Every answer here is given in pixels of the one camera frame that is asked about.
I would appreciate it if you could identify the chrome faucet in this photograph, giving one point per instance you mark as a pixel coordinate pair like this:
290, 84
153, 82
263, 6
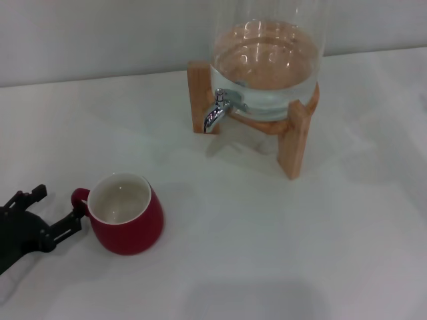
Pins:
217, 111

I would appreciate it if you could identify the wooden dispenser stand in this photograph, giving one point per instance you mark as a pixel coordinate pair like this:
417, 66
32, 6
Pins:
297, 146

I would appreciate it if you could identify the red ceramic cup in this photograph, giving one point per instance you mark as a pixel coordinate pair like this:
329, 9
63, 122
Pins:
133, 233

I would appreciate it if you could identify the glass water dispenser jar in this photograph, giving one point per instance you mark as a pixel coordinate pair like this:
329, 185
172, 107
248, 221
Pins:
267, 96

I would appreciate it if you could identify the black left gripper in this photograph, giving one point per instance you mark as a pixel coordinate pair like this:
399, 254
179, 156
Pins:
16, 230

